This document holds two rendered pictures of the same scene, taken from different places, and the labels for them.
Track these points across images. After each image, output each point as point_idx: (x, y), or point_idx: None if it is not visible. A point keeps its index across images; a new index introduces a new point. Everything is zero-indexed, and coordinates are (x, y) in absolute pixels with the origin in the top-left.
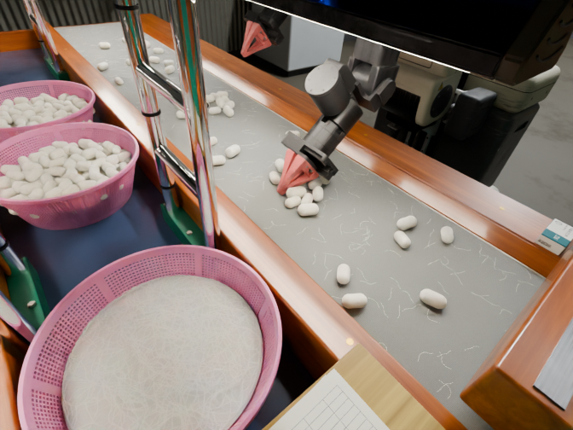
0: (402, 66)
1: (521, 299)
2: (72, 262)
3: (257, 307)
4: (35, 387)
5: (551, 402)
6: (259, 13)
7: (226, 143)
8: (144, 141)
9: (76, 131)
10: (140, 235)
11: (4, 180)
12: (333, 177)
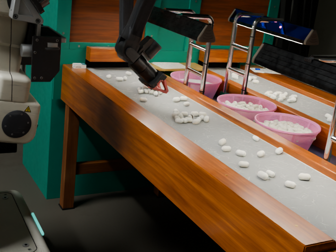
0: (30, 95)
1: (102, 71)
2: None
3: None
4: (218, 81)
5: None
6: (156, 71)
7: (178, 105)
8: (216, 102)
9: (252, 114)
10: None
11: (264, 108)
12: (133, 91)
